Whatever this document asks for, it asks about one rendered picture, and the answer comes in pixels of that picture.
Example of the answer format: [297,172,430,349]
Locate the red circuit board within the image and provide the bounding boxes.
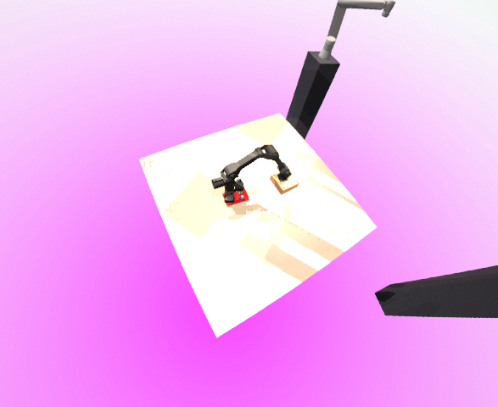
[226,188,249,207]

